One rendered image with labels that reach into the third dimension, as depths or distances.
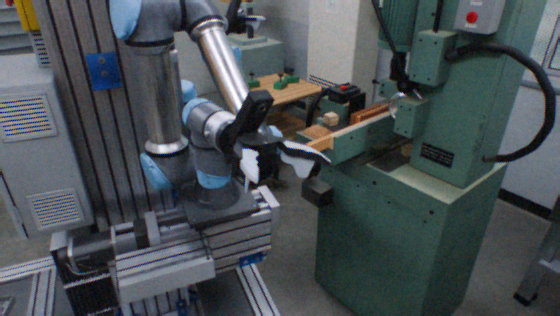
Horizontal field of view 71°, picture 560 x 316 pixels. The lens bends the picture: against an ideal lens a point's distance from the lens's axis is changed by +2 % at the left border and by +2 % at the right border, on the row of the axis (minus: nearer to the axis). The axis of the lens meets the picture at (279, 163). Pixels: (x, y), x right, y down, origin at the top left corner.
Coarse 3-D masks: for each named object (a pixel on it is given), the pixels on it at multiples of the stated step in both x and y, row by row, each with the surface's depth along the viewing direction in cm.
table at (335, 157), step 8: (384, 104) 177; (320, 120) 170; (344, 120) 161; (328, 128) 155; (336, 128) 155; (344, 128) 155; (392, 128) 157; (296, 136) 152; (304, 136) 149; (368, 136) 148; (376, 136) 152; (384, 136) 156; (392, 136) 160; (304, 144) 150; (352, 144) 143; (360, 144) 147; (368, 144) 150; (376, 144) 154; (320, 152) 144; (328, 152) 141; (336, 152) 139; (344, 152) 142; (352, 152) 145; (360, 152) 149; (336, 160) 140; (344, 160) 144
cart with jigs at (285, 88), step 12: (252, 84) 308; (264, 84) 318; (276, 84) 304; (288, 84) 318; (300, 84) 318; (312, 84) 318; (276, 96) 294; (288, 96) 294; (300, 96) 294; (264, 120) 283; (276, 120) 337; (288, 120) 341; (300, 120) 341; (288, 132) 315
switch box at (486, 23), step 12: (468, 0) 108; (480, 0) 105; (492, 0) 103; (504, 0) 105; (468, 12) 109; (480, 12) 106; (492, 12) 104; (456, 24) 112; (480, 24) 107; (492, 24) 106
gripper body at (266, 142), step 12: (228, 120) 74; (252, 132) 70; (264, 132) 71; (228, 144) 75; (252, 144) 66; (264, 144) 66; (228, 156) 75; (264, 156) 68; (276, 156) 69; (240, 168) 69; (264, 168) 69; (276, 168) 70; (276, 180) 72
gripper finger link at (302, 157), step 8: (288, 144) 68; (296, 144) 69; (288, 152) 68; (296, 152) 68; (304, 152) 67; (312, 152) 67; (288, 160) 70; (296, 160) 69; (304, 160) 69; (312, 160) 68; (320, 160) 66; (328, 160) 66; (296, 168) 70; (304, 168) 69; (304, 176) 70
